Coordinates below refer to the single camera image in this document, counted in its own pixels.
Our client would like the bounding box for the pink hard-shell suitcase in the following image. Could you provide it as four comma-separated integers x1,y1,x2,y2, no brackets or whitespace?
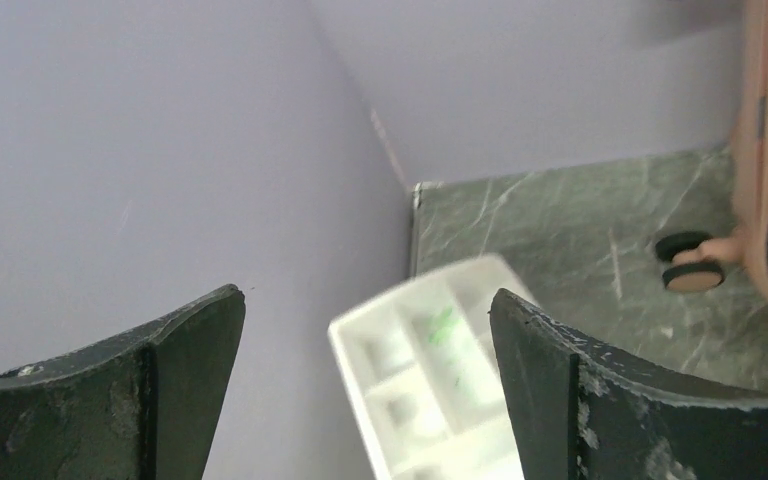
730,1,768,303

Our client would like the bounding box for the black suitcase wheel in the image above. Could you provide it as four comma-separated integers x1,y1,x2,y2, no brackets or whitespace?
654,230,726,293

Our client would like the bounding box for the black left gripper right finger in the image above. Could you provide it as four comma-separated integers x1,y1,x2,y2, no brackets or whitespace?
489,289,768,479

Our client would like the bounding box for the white plastic drawer organizer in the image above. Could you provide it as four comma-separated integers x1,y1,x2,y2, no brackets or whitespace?
328,254,530,480

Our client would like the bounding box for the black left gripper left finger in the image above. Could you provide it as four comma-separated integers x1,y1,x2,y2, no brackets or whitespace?
0,285,246,479

